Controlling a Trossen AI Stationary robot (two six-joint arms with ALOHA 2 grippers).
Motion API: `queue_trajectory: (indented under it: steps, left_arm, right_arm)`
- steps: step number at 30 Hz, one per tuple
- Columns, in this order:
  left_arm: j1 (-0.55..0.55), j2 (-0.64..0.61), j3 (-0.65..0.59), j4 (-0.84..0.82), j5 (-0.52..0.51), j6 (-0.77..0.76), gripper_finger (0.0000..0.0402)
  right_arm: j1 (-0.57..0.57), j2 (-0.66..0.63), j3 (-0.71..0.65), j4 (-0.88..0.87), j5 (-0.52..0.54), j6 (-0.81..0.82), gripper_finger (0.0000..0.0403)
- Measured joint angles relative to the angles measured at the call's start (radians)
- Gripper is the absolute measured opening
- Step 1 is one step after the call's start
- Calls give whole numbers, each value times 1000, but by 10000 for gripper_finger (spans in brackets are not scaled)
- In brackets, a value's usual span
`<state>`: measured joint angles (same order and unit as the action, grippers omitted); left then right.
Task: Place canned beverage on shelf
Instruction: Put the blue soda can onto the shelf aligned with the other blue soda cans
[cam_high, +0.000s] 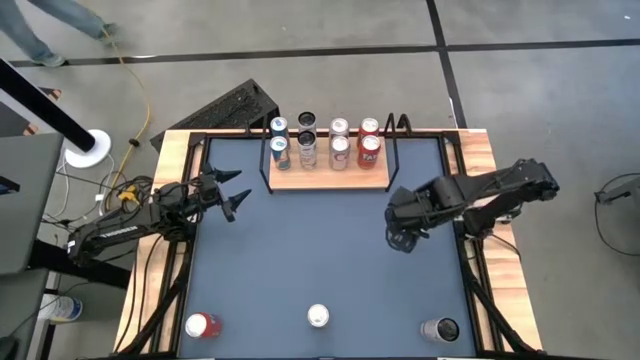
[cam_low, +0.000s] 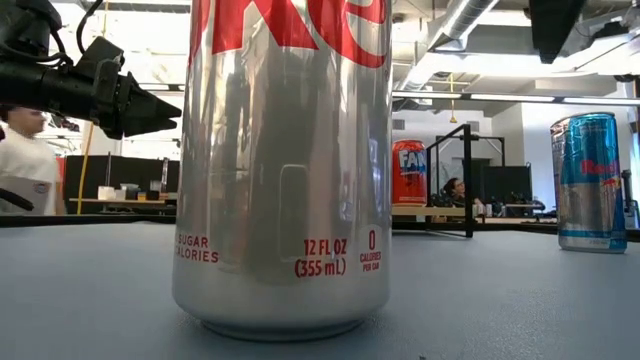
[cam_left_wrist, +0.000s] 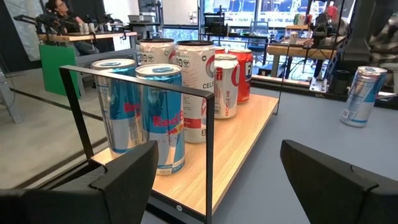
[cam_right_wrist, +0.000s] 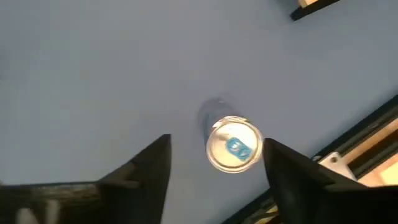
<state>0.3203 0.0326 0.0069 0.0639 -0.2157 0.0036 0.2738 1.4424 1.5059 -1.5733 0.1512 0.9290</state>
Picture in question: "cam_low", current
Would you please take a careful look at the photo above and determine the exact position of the yellow pendant cord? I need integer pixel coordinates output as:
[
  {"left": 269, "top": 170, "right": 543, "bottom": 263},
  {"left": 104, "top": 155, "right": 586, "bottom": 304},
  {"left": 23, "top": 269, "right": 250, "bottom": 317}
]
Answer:
[{"left": 448, "top": 72, "right": 459, "bottom": 125}]

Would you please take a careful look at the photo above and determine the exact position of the long ceiling light strip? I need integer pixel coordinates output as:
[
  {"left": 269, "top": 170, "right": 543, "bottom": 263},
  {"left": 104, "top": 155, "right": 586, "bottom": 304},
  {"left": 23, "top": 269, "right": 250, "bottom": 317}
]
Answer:
[{"left": 137, "top": 82, "right": 640, "bottom": 107}]

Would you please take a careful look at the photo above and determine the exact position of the black cable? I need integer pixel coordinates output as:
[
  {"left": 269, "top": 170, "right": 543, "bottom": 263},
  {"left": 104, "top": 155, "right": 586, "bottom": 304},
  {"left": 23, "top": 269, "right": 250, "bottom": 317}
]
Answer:
[{"left": 0, "top": 187, "right": 36, "bottom": 213}]

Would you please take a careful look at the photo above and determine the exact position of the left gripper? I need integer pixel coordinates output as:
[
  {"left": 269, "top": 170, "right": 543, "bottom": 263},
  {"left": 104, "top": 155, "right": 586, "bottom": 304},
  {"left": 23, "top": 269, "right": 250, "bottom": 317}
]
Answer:
[{"left": 89, "top": 59, "right": 183, "bottom": 141}]

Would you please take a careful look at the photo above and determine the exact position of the yellow extension cable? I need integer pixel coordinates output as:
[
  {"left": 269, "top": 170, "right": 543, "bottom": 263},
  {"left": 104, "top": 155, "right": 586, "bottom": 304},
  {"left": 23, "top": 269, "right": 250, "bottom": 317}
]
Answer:
[{"left": 75, "top": 0, "right": 110, "bottom": 216}]

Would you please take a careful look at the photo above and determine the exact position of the black wire rack tray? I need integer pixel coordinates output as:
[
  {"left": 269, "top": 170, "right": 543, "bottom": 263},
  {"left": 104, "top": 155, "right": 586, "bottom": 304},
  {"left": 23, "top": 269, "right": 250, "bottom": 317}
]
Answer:
[{"left": 393, "top": 123, "right": 475, "bottom": 240}]

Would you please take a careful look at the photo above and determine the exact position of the black partition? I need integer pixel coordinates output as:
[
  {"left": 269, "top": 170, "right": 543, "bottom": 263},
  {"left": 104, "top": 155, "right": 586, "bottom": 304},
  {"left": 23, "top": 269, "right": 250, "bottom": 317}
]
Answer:
[{"left": 63, "top": 154, "right": 180, "bottom": 217}]

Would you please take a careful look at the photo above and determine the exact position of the silver Diet Coke can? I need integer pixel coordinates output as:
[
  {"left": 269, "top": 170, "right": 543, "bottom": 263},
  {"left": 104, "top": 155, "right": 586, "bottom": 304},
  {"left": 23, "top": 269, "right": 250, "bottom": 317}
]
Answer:
[{"left": 172, "top": 0, "right": 395, "bottom": 343}]

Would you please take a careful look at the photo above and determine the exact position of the red Fanta can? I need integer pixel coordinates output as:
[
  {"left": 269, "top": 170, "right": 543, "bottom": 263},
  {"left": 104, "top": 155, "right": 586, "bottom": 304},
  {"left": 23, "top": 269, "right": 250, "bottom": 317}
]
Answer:
[{"left": 392, "top": 139, "right": 428, "bottom": 207}]

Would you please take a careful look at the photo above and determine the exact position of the black computer monitor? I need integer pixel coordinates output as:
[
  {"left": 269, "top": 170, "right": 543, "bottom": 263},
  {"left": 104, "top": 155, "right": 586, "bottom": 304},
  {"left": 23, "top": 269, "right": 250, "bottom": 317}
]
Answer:
[{"left": 482, "top": 164, "right": 534, "bottom": 204}]

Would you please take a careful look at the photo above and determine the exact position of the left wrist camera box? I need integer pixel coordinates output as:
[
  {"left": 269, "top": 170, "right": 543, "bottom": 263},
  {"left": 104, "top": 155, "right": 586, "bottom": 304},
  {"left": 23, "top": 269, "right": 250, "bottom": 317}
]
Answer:
[{"left": 74, "top": 35, "right": 126, "bottom": 76}]

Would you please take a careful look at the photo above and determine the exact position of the black metal table frame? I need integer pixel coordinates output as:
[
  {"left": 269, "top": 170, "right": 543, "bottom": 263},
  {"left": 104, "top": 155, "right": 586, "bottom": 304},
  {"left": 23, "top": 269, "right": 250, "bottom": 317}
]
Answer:
[{"left": 0, "top": 213, "right": 559, "bottom": 235}]

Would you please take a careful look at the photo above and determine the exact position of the blue silver Red Bull can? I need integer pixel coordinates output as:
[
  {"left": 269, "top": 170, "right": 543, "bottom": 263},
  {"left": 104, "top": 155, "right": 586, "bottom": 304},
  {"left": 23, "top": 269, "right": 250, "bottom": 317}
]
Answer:
[{"left": 549, "top": 112, "right": 629, "bottom": 254}]

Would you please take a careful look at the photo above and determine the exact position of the person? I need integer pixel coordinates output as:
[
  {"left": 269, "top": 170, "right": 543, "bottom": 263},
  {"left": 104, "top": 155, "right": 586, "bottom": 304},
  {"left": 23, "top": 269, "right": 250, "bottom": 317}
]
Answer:
[
  {"left": 0, "top": 104, "right": 66, "bottom": 216},
  {"left": 442, "top": 177, "right": 484, "bottom": 216}
]

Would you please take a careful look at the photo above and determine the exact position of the wooden background table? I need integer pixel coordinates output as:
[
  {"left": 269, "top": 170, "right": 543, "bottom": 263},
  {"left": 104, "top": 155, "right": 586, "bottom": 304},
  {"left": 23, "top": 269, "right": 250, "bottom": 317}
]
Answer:
[{"left": 68, "top": 196, "right": 177, "bottom": 206}]

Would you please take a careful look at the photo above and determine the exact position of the silver ribbed air duct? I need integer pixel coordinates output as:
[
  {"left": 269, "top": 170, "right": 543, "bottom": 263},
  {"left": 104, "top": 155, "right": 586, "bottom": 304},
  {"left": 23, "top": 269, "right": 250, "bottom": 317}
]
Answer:
[{"left": 393, "top": 0, "right": 501, "bottom": 91}]

